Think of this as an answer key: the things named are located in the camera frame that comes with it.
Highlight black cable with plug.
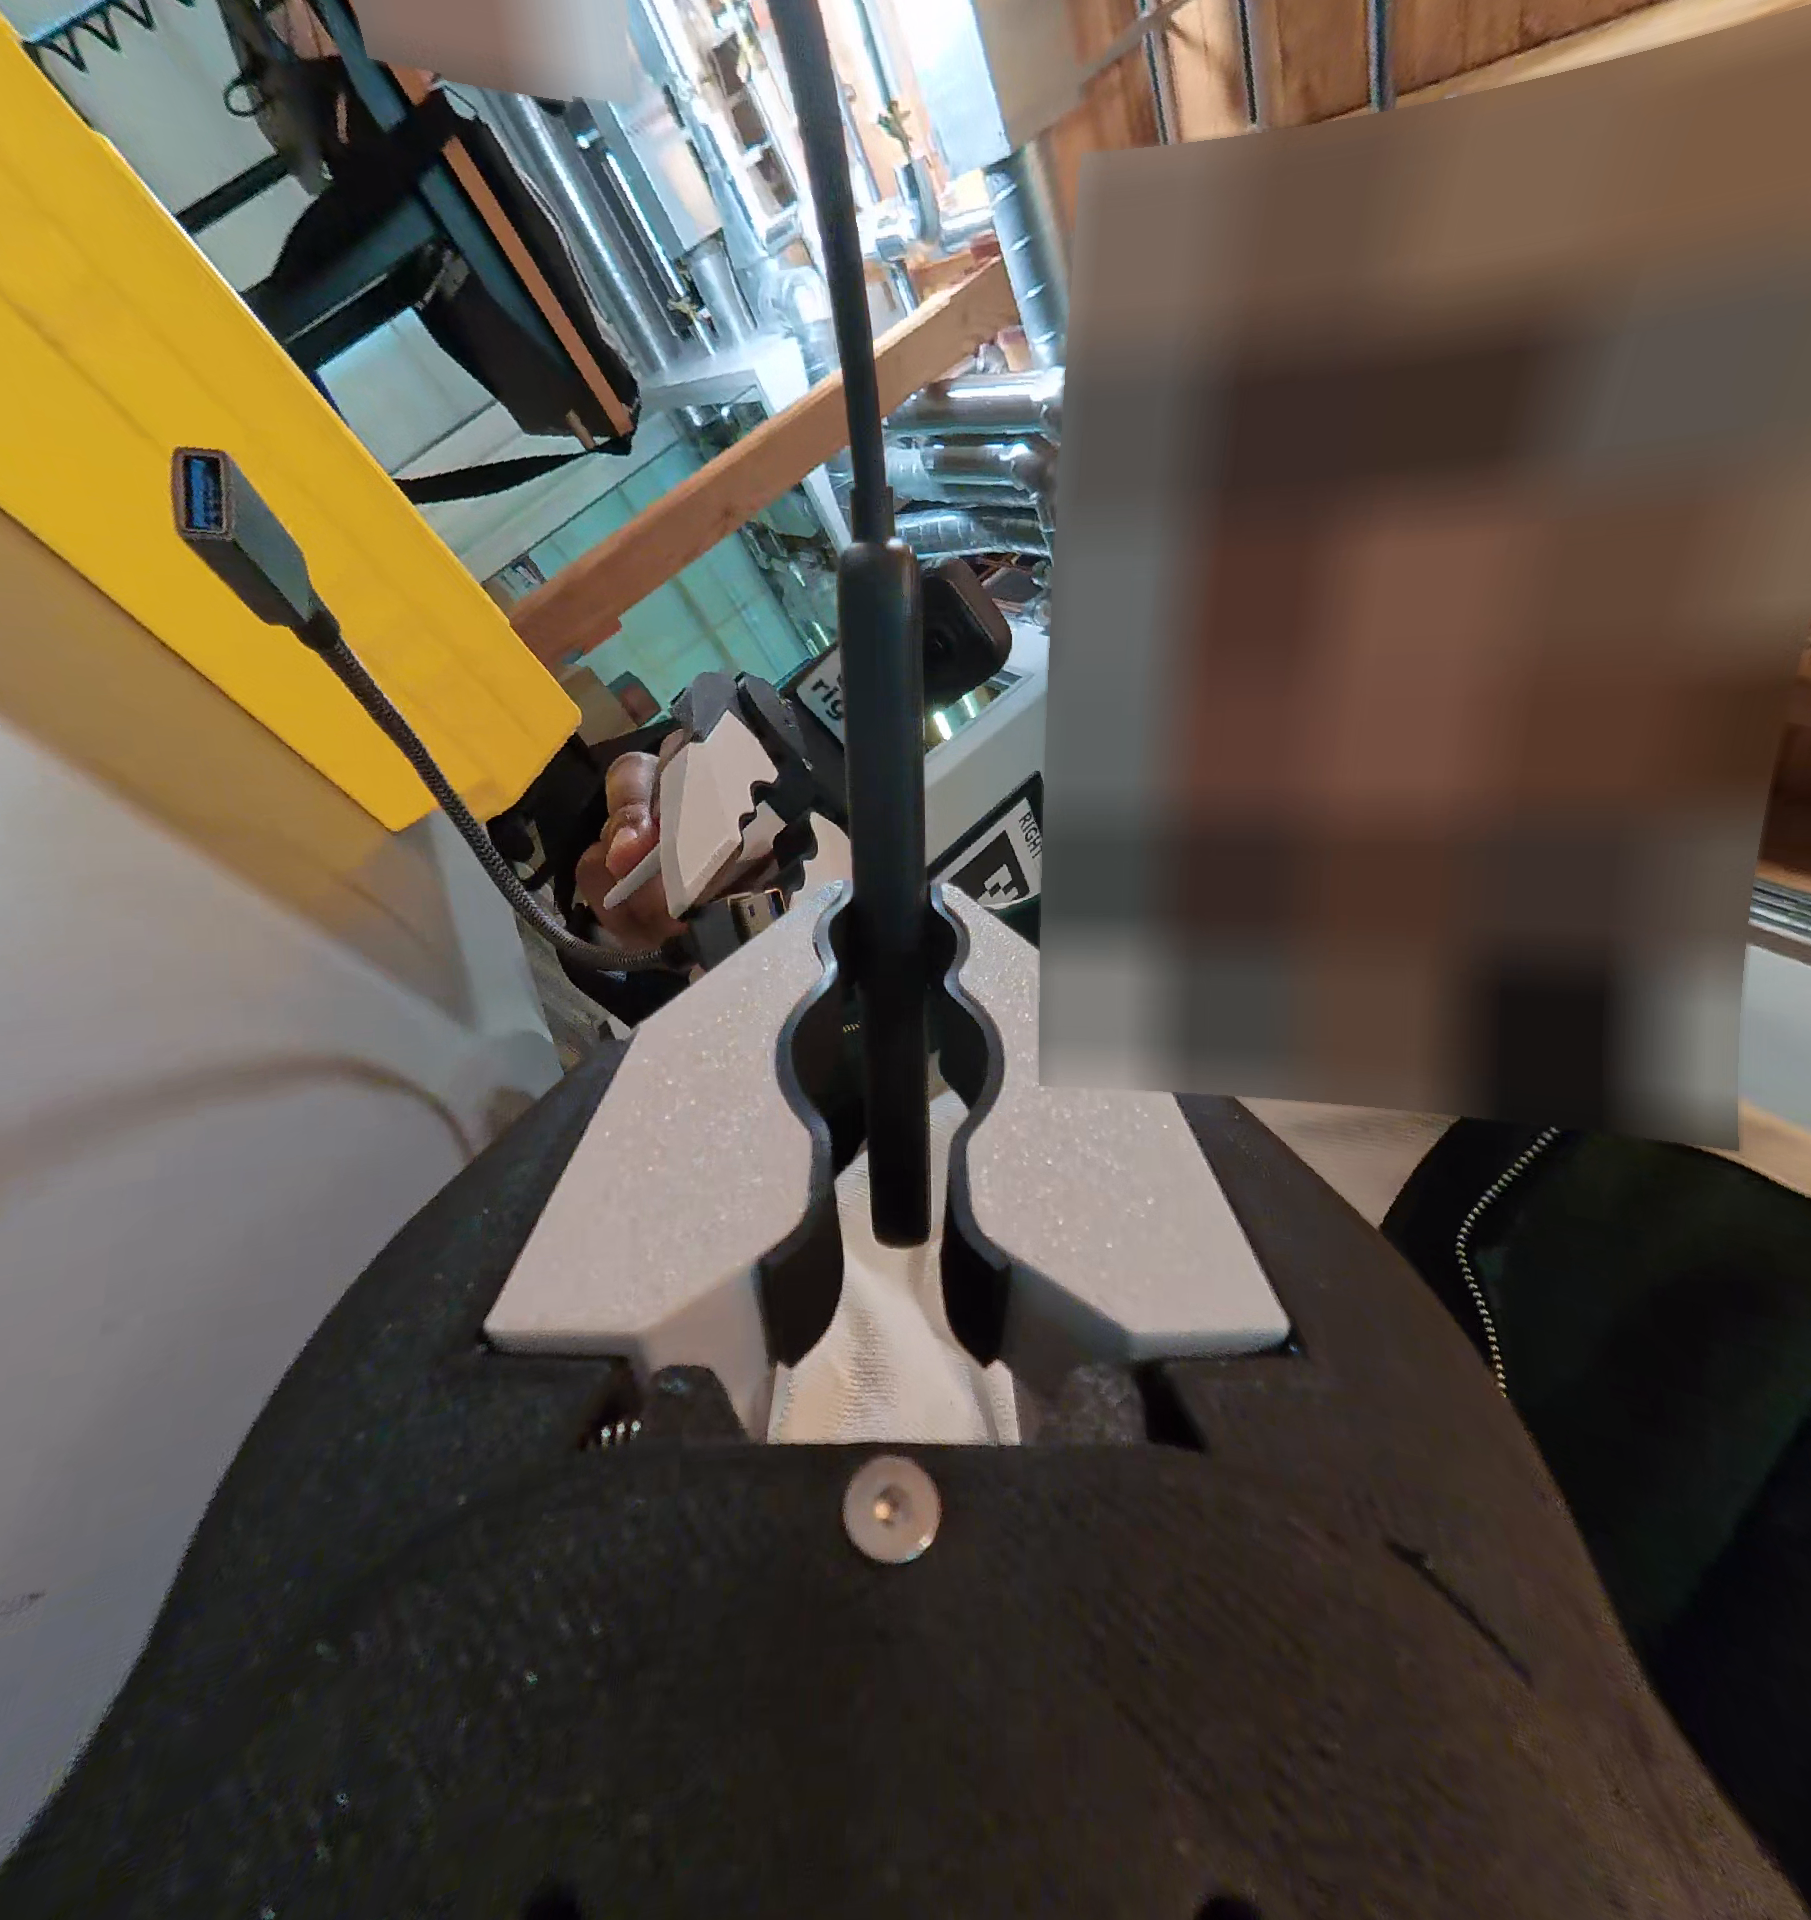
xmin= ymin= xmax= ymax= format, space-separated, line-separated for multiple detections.
xmin=768 ymin=0 xmax=938 ymax=1249

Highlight black coiled cable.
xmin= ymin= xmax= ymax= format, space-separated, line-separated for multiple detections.
xmin=23 ymin=0 xmax=176 ymax=69

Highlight yellow plastic bin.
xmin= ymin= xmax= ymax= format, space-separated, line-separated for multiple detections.
xmin=0 ymin=0 xmax=584 ymax=835

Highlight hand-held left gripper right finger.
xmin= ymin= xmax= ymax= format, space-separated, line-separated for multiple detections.
xmin=926 ymin=885 xmax=1291 ymax=1374

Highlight grey braided USB extension cable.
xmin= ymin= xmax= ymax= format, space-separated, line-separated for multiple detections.
xmin=169 ymin=447 xmax=791 ymax=974

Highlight wooden beam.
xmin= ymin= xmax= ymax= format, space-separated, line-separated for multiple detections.
xmin=508 ymin=255 xmax=1018 ymax=669

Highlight black frame wooden workbench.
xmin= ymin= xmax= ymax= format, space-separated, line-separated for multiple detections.
xmin=230 ymin=0 xmax=642 ymax=453

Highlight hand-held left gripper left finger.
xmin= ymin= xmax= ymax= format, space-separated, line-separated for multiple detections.
xmin=483 ymin=883 xmax=851 ymax=1395

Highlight dark green zip jacket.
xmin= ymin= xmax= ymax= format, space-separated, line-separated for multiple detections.
xmin=1378 ymin=1117 xmax=1811 ymax=1920

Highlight person's right hand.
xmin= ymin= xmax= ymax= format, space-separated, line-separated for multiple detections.
xmin=572 ymin=746 xmax=671 ymax=909

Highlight silver ventilation ducts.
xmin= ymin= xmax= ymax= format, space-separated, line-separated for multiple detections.
xmin=515 ymin=0 xmax=1072 ymax=559

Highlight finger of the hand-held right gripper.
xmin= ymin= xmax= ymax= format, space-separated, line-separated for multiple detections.
xmin=648 ymin=723 xmax=820 ymax=921
xmin=673 ymin=671 xmax=820 ymax=793

